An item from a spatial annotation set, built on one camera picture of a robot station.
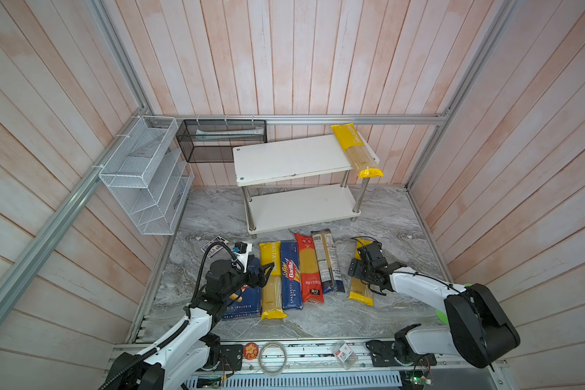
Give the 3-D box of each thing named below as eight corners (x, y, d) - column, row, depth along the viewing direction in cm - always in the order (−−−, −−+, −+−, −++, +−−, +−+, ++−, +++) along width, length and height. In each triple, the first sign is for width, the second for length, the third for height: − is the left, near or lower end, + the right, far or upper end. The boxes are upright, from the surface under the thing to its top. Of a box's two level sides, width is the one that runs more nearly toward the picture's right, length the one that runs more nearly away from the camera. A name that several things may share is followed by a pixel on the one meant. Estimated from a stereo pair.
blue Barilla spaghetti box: (280, 309, 84) (280, 306, 81) (281, 244, 101) (281, 239, 98) (301, 309, 84) (302, 306, 81) (299, 244, 101) (299, 239, 98)
